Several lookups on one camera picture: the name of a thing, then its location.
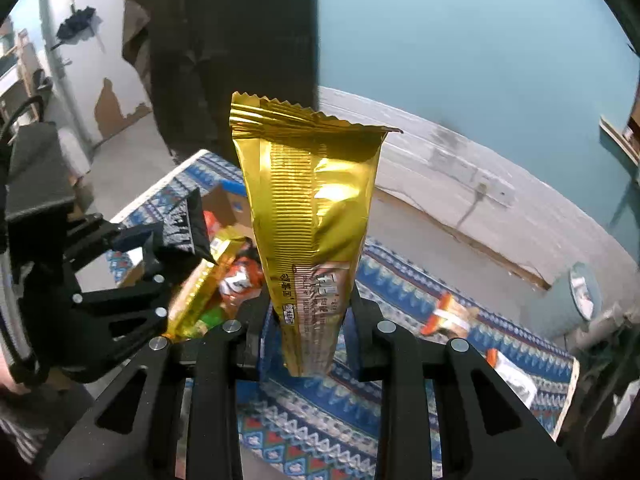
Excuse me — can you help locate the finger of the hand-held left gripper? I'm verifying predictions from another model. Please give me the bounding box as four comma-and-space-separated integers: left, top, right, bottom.
50, 250, 173, 383
62, 214, 166, 273

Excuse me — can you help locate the wooden wall shelf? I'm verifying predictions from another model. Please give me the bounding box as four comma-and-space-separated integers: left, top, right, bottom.
599, 105, 640, 166

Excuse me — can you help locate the white orange snack packet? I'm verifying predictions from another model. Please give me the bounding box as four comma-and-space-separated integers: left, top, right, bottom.
486, 347, 537, 408

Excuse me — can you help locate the orange striped snack packet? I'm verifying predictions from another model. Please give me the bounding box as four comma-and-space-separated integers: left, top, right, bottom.
420, 292, 481, 338

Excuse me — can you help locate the large orange snack packet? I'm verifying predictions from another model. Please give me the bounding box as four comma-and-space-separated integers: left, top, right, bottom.
219, 255, 266, 311

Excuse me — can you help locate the black umbrella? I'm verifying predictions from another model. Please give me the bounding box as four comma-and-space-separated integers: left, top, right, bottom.
50, 5, 98, 51

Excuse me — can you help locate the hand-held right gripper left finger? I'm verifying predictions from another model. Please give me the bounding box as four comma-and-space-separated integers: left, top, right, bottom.
45, 302, 273, 480

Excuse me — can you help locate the white roll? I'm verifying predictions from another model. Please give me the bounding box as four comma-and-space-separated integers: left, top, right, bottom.
57, 127, 93, 176

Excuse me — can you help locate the grey plug cable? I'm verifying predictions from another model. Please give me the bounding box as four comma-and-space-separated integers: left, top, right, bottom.
457, 182, 488, 228

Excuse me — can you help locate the green snack packet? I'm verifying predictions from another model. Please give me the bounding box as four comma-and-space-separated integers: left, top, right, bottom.
197, 307, 227, 337

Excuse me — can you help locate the pale green trash bin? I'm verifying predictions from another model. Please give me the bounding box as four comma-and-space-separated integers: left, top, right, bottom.
520, 261, 603, 338

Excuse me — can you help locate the dark curtain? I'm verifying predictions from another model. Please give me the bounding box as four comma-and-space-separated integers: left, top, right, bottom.
125, 0, 321, 161

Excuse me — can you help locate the gold snack packet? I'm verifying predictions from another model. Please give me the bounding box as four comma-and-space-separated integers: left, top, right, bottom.
230, 91, 403, 378
167, 237, 251, 343

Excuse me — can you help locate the white pipe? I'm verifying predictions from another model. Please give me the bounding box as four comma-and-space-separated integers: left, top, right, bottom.
567, 305, 636, 356

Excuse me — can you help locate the dark green plant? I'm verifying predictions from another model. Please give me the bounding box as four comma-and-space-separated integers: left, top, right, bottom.
555, 305, 640, 451

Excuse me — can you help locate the black snack packet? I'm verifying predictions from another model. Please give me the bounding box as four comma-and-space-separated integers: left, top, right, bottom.
162, 187, 218, 263

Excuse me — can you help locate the blue cardboard box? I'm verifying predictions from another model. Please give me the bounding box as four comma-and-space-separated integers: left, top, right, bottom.
120, 182, 266, 346

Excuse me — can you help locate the blue patterned blanket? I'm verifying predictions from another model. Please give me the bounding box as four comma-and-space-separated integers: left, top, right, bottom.
107, 149, 581, 480

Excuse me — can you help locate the white door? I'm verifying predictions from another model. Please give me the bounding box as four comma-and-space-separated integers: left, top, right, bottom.
40, 0, 153, 148

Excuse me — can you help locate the person's left forearm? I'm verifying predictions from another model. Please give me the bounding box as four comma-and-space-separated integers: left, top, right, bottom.
0, 352, 51, 466

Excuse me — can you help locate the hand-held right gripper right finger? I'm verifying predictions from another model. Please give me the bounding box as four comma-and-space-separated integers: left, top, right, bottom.
345, 295, 576, 480

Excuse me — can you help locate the wooden rack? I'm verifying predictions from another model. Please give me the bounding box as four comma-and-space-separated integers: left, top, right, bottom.
0, 20, 48, 126

